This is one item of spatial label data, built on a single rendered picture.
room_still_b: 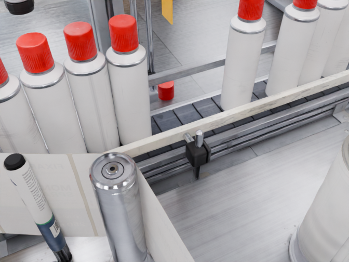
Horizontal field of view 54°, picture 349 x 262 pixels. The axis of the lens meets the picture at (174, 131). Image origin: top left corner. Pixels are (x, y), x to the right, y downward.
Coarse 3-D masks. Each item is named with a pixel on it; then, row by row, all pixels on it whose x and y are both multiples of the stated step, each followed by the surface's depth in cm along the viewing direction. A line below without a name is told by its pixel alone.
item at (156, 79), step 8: (264, 48) 59; (272, 48) 60; (224, 56) 57; (192, 64) 55; (200, 64) 55; (208, 64) 56; (216, 64) 57; (224, 64) 57; (160, 72) 54; (168, 72) 54; (176, 72) 54; (184, 72) 55; (192, 72) 55; (152, 80) 53; (160, 80) 54; (168, 80) 54; (112, 96) 52; (32, 112) 48
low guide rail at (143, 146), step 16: (320, 80) 60; (336, 80) 61; (272, 96) 57; (288, 96) 58; (304, 96) 60; (224, 112) 54; (240, 112) 55; (256, 112) 57; (176, 128) 52; (192, 128) 52; (208, 128) 54; (128, 144) 50; (144, 144) 50; (160, 144) 51
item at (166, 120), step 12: (264, 84) 65; (348, 84) 65; (216, 96) 63; (252, 96) 63; (264, 96) 63; (312, 96) 63; (180, 108) 60; (192, 108) 60; (204, 108) 60; (216, 108) 60; (276, 108) 60; (288, 108) 61; (156, 120) 58; (168, 120) 58; (180, 120) 58; (192, 120) 58; (240, 120) 58; (252, 120) 58; (156, 132) 56; (216, 132) 56; (120, 144) 54; (180, 144) 54; (144, 156) 53
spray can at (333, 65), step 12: (348, 0) 55; (348, 12) 56; (348, 24) 58; (336, 36) 60; (348, 36) 59; (336, 48) 61; (348, 48) 61; (336, 60) 62; (348, 60) 63; (324, 72) 65; (336, 72) 64
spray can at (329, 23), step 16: (320, 0) 53; (336, 0) 52; (320, 16) 54; (336, 16) 53; (320, 32) 56; (336, 32) 56; (320, 48) 57; (304, 64) 61; (320, 64) 60; (304, 80) 62
